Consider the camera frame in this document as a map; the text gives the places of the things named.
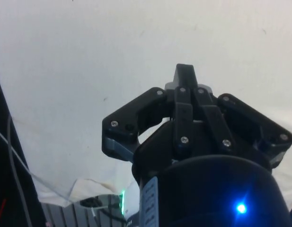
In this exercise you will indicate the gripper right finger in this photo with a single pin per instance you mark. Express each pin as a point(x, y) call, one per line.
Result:
point(250, 118)

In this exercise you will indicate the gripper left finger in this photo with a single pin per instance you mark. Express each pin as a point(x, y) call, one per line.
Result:
point(126, 113)

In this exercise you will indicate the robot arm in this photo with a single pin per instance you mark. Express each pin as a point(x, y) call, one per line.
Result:
point(130, 201)

